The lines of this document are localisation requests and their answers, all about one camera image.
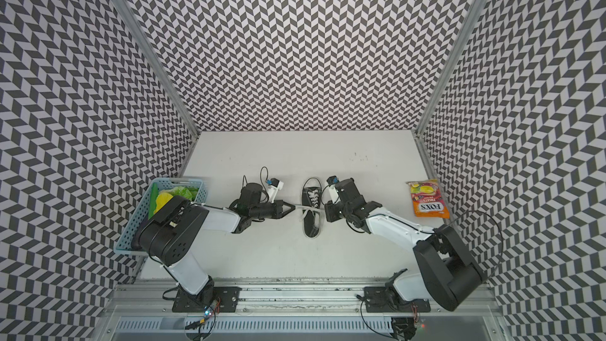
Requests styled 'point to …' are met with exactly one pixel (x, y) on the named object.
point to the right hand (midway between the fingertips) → (328, 211)
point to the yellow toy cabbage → (162, 200)
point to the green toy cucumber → (154, 193)
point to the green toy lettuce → (188, 192)
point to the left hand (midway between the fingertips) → (294, 210)
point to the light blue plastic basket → (139, 213)
